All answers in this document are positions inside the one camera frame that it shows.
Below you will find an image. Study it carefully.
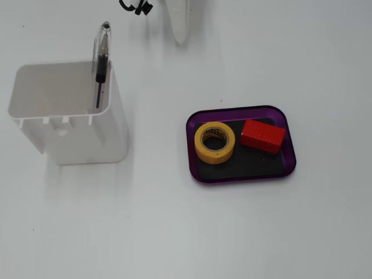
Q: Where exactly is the yellow masking tape roll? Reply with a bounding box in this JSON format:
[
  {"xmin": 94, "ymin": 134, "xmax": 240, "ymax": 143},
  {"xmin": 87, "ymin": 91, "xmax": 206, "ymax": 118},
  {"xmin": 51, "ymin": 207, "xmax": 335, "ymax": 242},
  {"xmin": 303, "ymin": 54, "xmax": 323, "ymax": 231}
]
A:
[{"xmin": 194, "ymin": 121, "xmax": 236, "ymax": 165}]

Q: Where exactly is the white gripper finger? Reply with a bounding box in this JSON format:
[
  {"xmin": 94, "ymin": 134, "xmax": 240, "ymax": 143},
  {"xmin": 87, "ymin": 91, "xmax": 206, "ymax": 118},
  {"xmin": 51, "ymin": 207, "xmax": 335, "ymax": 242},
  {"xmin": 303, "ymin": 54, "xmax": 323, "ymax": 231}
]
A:
[{"xmin": 166, "ymin": 0, "xmax": 192, "ymax": 45}]

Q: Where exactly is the clear black ballpoint pen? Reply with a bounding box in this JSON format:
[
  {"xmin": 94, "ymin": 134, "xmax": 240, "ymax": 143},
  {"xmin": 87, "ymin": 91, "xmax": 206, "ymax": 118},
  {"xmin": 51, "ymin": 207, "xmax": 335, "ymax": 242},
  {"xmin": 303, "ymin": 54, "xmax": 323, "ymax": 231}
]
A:
[{"xmin": 91, "ymin": 21, "xmax": 113, "ymax": 110}]

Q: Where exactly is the black tray mat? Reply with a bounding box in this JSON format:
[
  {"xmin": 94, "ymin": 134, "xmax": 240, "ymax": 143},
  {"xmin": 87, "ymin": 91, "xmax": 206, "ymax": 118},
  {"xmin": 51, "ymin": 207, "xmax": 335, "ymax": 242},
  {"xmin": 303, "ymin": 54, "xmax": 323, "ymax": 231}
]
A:
[{"xmin": 194, "ymin": 117, "xmax": 285, "ymax": 180}]

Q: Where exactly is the white plastic pen holder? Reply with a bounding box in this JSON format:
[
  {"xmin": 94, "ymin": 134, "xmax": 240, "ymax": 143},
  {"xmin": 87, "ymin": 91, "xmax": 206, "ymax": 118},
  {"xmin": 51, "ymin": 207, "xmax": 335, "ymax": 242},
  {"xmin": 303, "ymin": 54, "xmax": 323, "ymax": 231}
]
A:
[{"xmin": 7, "ymin": 59, "xmax": 130, "ymax": 166}]

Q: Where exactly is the purple metal tray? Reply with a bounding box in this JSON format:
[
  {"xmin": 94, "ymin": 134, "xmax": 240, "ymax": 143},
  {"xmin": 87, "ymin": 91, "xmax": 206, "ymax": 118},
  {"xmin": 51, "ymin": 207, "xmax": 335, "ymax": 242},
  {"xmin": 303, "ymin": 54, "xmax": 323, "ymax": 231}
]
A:
[{"xmin": 185, "ymin": 105, "xmax": 297, "ymax": 186}]

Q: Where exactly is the red rectangular block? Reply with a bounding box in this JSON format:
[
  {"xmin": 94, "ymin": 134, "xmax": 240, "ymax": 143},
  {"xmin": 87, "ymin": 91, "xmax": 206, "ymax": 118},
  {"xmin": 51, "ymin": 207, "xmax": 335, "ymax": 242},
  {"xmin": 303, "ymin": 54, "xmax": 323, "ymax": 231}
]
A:
[{"xmin": 239, "ymin": 118, "xmax": 287, "ymax": 155}]

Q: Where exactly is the black clamp knob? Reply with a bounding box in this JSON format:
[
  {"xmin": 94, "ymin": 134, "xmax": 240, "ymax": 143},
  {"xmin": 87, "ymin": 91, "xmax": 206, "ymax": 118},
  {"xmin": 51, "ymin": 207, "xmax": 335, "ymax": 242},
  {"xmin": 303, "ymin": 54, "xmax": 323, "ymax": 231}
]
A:
[{"xmin": 119, "ymin": 0, "xmax": 153, "ymax": 16}]

